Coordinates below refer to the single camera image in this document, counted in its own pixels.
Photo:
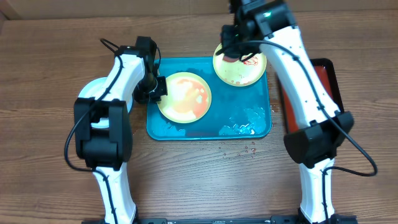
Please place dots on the light blue plate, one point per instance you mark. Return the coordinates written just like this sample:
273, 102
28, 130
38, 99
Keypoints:
96, 88

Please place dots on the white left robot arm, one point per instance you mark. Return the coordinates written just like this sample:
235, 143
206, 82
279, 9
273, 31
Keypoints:
102, 129

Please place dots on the orange green sponge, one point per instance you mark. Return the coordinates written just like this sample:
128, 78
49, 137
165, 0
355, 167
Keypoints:
229, 59

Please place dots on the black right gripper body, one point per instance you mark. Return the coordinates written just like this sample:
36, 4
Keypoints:
242, 49

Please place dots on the red black tray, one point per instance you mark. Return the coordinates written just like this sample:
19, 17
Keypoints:
326, 73

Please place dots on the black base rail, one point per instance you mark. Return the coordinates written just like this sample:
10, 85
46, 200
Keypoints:
275, 219

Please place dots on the teal plastic tray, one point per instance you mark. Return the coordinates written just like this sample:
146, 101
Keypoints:
235, 112

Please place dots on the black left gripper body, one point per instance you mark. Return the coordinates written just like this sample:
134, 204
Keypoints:
151, 89

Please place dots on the yellow plate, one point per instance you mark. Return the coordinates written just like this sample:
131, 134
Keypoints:
239, 73
188, 98

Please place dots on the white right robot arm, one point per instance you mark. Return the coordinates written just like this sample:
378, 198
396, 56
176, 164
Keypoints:
270, 28

